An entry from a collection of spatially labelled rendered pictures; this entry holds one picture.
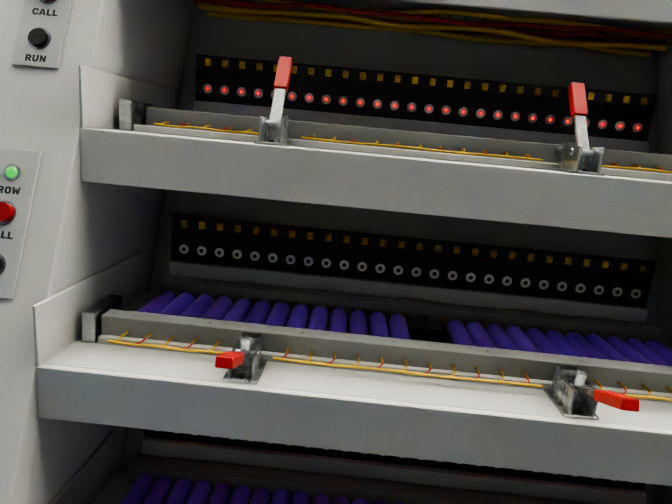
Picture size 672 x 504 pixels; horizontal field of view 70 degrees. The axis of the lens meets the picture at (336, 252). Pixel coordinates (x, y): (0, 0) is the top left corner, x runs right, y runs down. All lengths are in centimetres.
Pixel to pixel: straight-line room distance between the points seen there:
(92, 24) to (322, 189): 25
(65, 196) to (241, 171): 14
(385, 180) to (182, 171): 17
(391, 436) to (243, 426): 12
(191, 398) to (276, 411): 7
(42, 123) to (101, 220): 10
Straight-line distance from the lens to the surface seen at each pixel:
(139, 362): 44
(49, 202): 46
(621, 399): 38
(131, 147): 45
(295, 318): 48
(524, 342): 51
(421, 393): 41
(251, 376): 40
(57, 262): 45
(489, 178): 42
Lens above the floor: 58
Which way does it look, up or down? 8 degrees up
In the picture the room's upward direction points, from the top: 6 degrees clockwise
